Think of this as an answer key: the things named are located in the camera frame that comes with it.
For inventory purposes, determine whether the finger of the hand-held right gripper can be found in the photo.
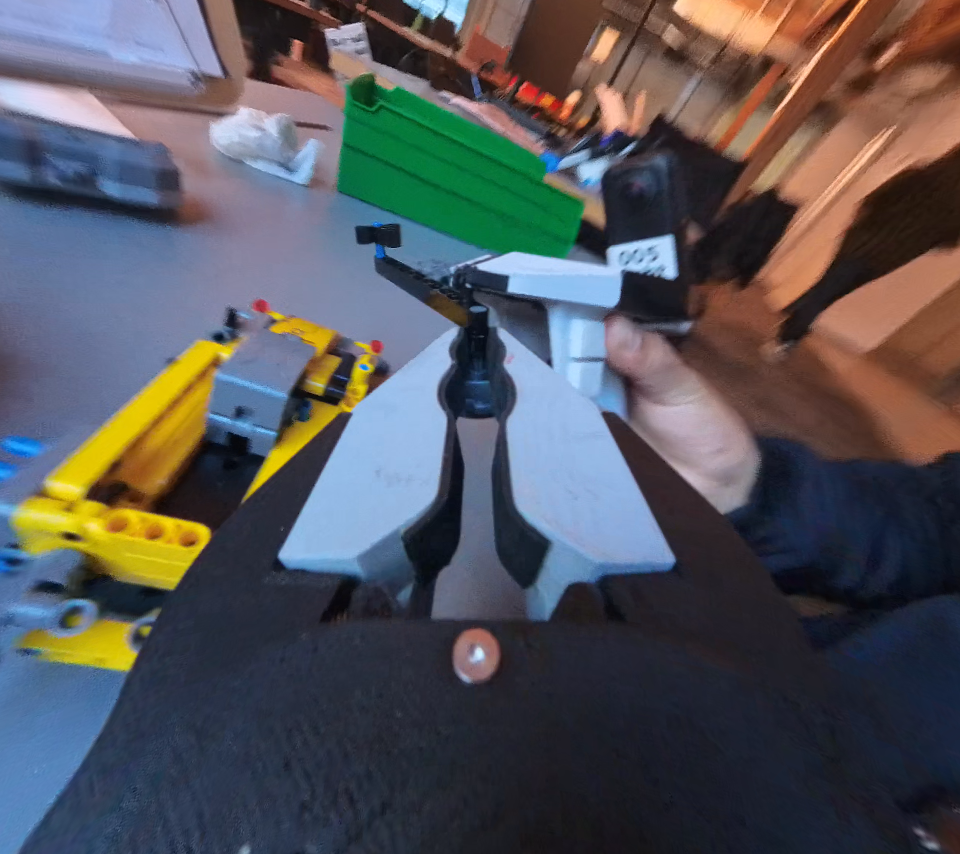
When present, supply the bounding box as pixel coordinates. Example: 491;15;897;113
453;271;625;308
465;251;625;281

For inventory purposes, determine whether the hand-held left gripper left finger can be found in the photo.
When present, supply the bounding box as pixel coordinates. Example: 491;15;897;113
277;329;465;615

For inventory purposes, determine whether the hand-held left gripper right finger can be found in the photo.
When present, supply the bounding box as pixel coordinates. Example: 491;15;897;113
491;333;678;621

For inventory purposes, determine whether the black toy axle pin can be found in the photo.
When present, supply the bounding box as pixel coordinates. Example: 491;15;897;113
448;305;502;420

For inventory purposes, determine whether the black perforated toy beam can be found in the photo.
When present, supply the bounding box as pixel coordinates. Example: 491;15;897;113
354;222;481;329

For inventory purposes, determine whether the black yellow toy brick vehicle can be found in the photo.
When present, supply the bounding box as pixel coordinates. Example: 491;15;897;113
0;299;391;671

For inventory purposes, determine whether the person's right forearm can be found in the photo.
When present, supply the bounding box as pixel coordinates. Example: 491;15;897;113
727;438;960;608

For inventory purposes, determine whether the grey desk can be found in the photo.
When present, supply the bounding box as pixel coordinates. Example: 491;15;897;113
0;78;609;854

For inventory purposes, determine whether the person's right hand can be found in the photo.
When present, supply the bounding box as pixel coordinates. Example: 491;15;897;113
603;316;765;516

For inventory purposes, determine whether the green plastic bin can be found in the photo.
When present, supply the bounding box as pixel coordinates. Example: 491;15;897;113
336;73;586;260

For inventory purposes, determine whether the small white printed sign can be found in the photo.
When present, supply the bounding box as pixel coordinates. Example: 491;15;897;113
322;22;374;62

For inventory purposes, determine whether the crumpled white plastic bag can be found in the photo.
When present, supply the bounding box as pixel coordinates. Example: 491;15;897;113
208;106;325;186

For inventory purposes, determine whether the dark grey brick block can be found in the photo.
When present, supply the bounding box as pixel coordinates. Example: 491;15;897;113
0;112;185;214

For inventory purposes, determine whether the white rounded flat plate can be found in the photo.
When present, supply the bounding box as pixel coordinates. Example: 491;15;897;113
0;78;136;139

